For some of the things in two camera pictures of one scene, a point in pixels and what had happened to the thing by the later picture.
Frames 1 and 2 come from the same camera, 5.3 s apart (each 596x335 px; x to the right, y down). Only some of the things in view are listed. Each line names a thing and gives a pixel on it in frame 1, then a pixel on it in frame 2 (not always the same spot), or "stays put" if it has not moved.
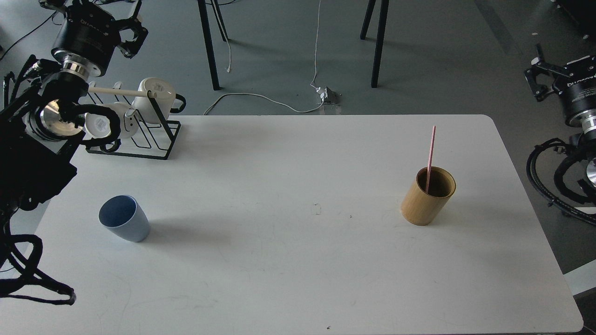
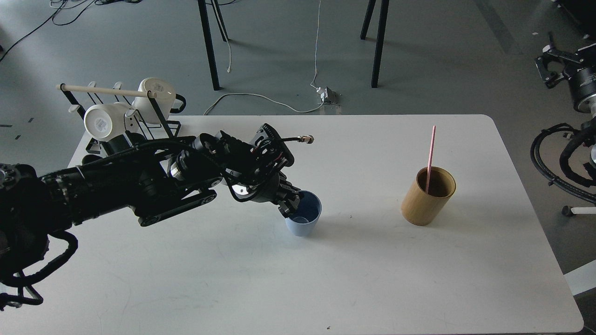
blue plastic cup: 122,215 → 303,222
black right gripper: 577,89 → 581,75
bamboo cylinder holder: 420,208 stays put
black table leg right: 380,37 stays put
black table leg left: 206,26 stays put
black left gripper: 89,36 → 254,170
